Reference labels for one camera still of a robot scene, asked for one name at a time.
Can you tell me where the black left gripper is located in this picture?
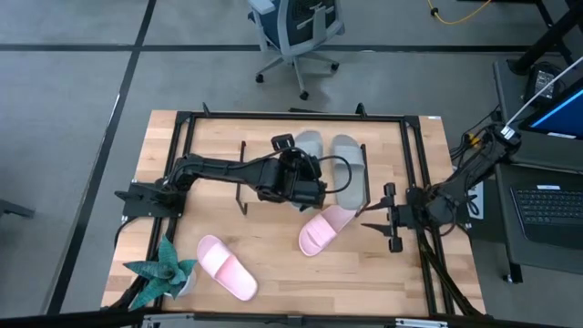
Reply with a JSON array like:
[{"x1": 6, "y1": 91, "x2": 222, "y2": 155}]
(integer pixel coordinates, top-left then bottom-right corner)
[{"x1": 274, "y1": 147, "x2": 329, "y2": 212}]

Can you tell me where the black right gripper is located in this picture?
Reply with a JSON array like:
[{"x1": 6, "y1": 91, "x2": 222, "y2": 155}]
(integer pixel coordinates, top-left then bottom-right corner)
[{"x1": 361, "y1": 182, "x2": 428, "y2": 254}]

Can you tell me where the grey foam slide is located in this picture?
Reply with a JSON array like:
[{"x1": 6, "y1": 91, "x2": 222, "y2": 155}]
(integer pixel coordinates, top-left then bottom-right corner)
[
  {"x1": 331, "y1": 134, "x2": 367, "y2": 210},
  {"x1": 292, "y1": 130, "x2": 325, "y2": 213}
]

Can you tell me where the pink foam slide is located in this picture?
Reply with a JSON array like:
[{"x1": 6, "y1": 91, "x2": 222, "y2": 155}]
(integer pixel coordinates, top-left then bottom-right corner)
[
  {"x1": 298, "y1": 204, "x2": 359, "y2": 257},
  {"x1": 196, "y1": 234, "x2": 259, "y2": 302}
]

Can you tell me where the white label sticker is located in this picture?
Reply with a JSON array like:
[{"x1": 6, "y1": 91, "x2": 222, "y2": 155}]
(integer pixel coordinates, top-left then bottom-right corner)
[{"x1": 467, "y1": 180, "x2": 485, "y2": 220}]

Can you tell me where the grey mesh office chair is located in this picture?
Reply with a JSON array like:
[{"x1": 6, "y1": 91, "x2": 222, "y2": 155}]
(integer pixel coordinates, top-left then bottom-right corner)
[{"x1": 247, "y1": 0, "x2": 346, "y2": 101}]

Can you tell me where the black laptop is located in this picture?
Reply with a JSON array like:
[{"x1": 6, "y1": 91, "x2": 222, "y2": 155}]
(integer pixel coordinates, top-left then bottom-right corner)
[{"x1": 509, "y1": 184, "x2": 583, "y2": 250}]

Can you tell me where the potted teal snake plant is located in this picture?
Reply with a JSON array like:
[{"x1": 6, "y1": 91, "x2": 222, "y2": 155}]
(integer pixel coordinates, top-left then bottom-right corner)
[{"x1": 122, "y1": 234, "x2": 199, "y2": 311}]

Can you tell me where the laptop computer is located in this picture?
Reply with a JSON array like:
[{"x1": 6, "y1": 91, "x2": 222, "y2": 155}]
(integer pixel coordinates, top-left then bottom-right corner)
[{"x1": 494, "y1": 58, "x2": 583, "y2": 274}]

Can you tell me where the flat computer monitor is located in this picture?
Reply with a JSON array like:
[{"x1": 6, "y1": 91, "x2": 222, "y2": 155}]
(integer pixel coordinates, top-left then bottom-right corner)
[{"x1": 518, "y1": 77, "x2": 583, "y2": 140}]

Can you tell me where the black power adapter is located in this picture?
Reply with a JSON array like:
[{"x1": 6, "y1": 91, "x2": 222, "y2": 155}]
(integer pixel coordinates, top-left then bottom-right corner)
[{"x1": 523, "y1": 63, "x2": 566, "y2": 104}]

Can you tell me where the black stand leg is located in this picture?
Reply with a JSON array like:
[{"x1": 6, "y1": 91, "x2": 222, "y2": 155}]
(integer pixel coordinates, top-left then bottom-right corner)
[{"x1": 509, "y1": 0, "x2": 583, "y2": 77}]

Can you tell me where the black rig crossbar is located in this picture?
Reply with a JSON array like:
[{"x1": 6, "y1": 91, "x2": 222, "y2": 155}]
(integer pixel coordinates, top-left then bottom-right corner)
[{"x1": 0, "y1": 308, "x2": 583, "y2": 328}]

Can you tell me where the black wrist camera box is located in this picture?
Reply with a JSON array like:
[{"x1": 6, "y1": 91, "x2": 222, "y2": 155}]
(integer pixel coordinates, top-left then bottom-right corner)
[{"x1": 271, "y1": 132, "x2": 296, "y2": 152}]

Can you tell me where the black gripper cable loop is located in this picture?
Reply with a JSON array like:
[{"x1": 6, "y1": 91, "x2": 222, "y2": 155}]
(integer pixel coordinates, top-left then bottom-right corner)
[{"x1": 318, "y1": 155, "x2": 353, "y2": 195}]

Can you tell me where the wooden shelf black metal frame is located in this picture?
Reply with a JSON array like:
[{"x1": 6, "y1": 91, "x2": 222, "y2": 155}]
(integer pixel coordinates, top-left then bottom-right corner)
[{"x1": 235, "y1": 129, "x2": 372, "y2": 217}]

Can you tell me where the black aluminium table frame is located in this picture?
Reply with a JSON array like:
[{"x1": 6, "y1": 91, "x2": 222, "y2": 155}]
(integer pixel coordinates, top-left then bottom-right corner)
[{"x1": 154, "y1": 103, "x2": 486, "y2": 318}]

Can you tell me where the black cable bundle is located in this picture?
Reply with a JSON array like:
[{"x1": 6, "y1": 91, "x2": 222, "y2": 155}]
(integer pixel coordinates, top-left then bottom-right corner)
[{"x1": 449, "y1": 107, "x2": 505, "y2": 163}]

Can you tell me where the white cable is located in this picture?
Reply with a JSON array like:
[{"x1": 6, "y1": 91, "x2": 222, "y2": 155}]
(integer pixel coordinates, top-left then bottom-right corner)
[{"x1": 505, "y1": 54, "x2": 583, "y2": 133}]

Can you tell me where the yellow cable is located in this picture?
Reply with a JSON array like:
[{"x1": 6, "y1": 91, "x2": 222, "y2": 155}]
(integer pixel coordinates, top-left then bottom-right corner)
[{"x1": 426, "y1": 0, "x2": 493, "y2": 26}]

